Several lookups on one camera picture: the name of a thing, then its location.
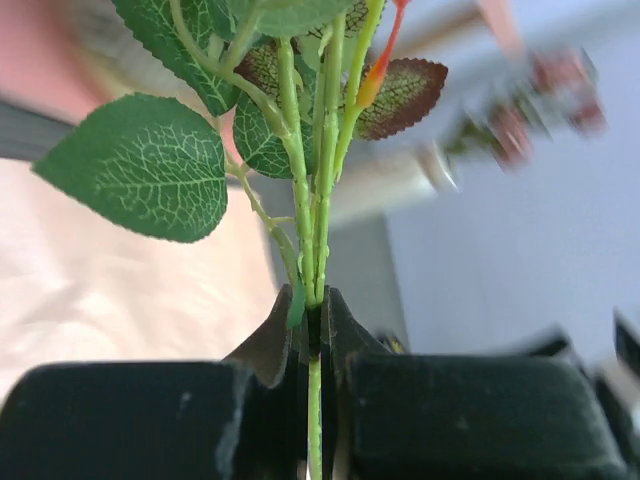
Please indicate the mauve pink flower bunch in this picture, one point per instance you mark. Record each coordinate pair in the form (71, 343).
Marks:
(559, 90)

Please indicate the peach and orange flower bunch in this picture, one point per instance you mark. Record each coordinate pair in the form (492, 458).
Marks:
(286, 88)

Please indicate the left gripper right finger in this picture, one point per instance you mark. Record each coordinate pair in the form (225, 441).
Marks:
(394, 416)

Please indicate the pink wrapping paper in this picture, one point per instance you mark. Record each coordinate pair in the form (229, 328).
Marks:
(75, 287)

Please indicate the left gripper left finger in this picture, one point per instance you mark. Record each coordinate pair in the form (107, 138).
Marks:
(242, 417)

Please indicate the white ribbed ceramic vase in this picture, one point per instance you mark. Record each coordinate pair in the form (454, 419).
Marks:
(438, 168)

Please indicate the black ribbon with gold text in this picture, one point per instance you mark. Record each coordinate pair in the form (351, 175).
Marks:
(392, 343)

